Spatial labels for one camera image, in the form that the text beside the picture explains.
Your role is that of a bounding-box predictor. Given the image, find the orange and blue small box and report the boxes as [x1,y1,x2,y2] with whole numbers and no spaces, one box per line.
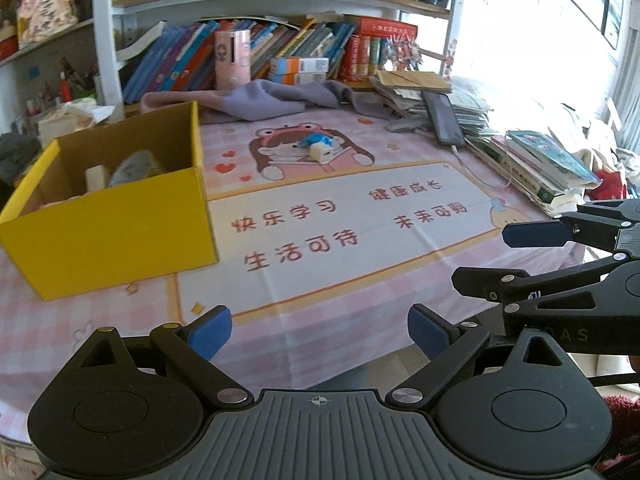
[270,56,330,75]
[272,72,327,86]

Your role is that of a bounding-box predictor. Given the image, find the black cable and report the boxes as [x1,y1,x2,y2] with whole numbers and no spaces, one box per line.
[594,372,640,387]

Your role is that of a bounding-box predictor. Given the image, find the yellow cardboard box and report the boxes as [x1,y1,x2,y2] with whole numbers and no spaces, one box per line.
[0,101,219,302]

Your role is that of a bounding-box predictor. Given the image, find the floral tissue pack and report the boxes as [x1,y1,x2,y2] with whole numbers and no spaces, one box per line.
[37,97,118,143]

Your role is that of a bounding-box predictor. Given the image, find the black phone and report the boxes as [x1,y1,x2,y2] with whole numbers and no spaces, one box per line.
[421,90,466,147]

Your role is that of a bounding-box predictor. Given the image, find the white bookshelf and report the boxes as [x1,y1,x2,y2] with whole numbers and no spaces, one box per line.
[0,0,466,121]

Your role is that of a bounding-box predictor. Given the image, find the lucky cat figure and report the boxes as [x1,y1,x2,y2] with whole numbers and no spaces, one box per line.
[17,0,82,43]

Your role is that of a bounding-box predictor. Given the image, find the pink cartoon pencil sharpener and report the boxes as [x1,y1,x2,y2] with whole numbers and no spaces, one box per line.
[215,29,252,90]

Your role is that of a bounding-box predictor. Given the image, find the stack of textbooks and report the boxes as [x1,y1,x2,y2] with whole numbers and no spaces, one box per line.
[467,129,601,217]

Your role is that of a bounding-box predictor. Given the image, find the grey round item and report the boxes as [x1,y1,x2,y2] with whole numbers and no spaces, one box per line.
[107,150,169,189]

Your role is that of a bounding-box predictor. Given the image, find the white cable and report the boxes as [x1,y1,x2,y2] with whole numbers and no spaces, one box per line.
[450,145,513,191]

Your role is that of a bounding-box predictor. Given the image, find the grey cloth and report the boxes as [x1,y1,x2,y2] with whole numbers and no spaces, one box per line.
[0,131,42,188]

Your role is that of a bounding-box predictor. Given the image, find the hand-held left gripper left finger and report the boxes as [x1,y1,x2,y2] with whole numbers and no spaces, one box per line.
[70,305,256,407]

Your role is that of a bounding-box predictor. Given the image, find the pen holder with stationery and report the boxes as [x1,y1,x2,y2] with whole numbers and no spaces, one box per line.
[25,80,63,117]

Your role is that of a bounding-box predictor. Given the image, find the row of colourful books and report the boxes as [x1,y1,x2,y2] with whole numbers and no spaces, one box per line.
[121,19,358,106]

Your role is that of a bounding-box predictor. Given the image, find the pink and purple cloth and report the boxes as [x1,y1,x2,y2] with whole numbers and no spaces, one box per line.
[140,79,396,123]

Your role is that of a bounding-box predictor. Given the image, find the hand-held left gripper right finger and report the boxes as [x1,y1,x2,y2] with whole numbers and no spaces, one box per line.
[386,303,576,406]

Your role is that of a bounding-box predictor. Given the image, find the red thick books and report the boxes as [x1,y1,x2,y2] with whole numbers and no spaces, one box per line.
[340,16,420,82]

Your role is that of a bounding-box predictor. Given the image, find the small white block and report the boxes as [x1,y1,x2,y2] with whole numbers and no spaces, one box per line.
[85,165,111,194]

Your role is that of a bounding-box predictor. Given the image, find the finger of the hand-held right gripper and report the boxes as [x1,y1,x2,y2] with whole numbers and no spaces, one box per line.
[501,199,640,252]
[451,254,619,319]

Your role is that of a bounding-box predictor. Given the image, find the red fleece garment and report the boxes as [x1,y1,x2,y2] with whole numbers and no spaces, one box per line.
[599,394,640,467]

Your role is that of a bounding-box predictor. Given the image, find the colourful toy figures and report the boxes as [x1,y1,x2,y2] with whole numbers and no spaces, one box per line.
[380,37,423,72]

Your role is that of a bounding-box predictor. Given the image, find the red cloth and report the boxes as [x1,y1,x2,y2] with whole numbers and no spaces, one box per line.
[582,169,627,202]

